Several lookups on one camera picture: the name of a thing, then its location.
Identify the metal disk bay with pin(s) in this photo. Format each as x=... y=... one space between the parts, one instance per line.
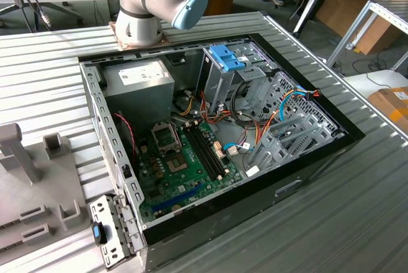
x=287 y=145

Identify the black RAM slot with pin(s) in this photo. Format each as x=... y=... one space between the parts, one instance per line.
x=212 y=151
x=204 y=151
x=200 y=151
x=208 y=151

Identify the metal optical drive cage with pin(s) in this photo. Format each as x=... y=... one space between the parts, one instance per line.
x=220 y=85

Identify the CPU socket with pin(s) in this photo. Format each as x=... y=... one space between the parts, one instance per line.
x=164 y=139

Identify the square chipset chip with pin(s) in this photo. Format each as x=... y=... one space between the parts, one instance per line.
x=177 y=165

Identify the blue plastic bay latch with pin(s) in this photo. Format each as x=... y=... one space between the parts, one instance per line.
x=224 y=57

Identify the grey power supply unit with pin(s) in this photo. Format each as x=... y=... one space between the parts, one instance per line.
x=140 y=100

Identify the green motherboard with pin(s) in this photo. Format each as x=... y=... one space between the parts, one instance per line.
x=165 y=187

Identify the blue expansion slot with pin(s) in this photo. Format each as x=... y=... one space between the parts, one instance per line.
x=178 y=198

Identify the black open PC case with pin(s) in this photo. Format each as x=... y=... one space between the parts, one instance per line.
x=287 y=190

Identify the black tripod leg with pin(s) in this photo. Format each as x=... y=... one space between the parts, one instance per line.
x=314 y=2

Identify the labelled cardboard box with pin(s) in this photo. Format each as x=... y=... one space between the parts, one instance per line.
x=389 y=104

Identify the grey part rack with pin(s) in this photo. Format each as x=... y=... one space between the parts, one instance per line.
x=32 y=196

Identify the large brown cardboard box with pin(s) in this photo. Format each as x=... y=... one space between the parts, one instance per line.
x=379 y=35

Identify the brown base plate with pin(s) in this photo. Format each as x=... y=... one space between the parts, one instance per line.
x=164 y=41

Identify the metal slot bracket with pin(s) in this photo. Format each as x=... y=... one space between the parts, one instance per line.
x=102 y=209

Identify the aluminium frame shelf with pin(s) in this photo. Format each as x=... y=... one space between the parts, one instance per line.
x=387 y=14

